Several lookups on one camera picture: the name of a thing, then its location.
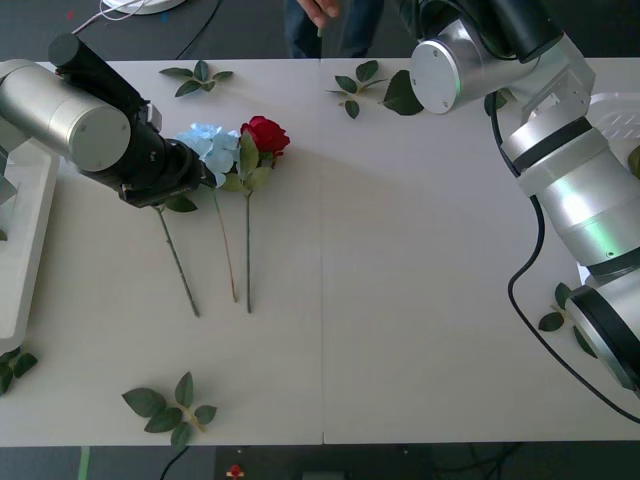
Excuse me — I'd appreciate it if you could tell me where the black floor cable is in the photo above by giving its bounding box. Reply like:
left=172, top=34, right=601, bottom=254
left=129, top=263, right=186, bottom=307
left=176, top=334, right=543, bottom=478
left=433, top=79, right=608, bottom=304
left=174, top=0, right=224, bottom=59
left=159, top=446, right=191, bottom=480

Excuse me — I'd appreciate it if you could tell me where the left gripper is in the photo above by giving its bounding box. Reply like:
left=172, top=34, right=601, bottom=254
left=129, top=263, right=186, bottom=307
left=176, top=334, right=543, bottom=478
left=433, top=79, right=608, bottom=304
left=119, top=167, right=217, bottom=209

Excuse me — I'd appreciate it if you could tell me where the pale blue flower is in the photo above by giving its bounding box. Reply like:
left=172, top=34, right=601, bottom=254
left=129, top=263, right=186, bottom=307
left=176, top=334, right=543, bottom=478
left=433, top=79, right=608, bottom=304
left=175, top=123, right=242, bottom=305

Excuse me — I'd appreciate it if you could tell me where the shallow white box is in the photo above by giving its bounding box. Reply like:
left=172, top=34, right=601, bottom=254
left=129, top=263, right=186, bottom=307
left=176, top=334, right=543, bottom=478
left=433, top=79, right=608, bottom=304
left=0, top=144, right=61, bottom=341
left=588, top=89, right=640, bottom=151

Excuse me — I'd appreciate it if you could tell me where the large single green leaf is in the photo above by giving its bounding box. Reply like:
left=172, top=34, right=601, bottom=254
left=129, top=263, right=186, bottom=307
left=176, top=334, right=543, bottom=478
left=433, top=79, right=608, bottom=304
left=382, top=69, right=426, bottom=117

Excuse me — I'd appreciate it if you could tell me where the red rose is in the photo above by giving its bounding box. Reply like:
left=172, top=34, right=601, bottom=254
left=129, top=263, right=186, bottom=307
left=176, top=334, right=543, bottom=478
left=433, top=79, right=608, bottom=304
left=153, top=194, right=200, bottom=318
left=219, top=115, right=292, bottom=315

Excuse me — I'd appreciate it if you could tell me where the white round base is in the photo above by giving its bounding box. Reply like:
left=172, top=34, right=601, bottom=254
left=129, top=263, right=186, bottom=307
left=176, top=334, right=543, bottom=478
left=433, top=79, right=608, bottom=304
left=102, top=0, right=186, bottom=16

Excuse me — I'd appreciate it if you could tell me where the person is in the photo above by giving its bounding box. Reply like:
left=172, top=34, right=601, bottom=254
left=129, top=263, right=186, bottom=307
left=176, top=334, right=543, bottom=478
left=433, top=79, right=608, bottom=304
left=282, top=0, right=386, bottom=59

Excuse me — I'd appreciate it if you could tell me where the white floor cable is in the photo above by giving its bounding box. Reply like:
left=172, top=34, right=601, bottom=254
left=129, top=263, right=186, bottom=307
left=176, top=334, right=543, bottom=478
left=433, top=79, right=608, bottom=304
left=72, top=0, right=151, bottom=36

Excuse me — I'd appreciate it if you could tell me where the person's hand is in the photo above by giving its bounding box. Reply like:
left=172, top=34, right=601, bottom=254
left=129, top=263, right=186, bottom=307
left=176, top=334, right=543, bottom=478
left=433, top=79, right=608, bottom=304
left=298, top=0, right=344, bottom=24

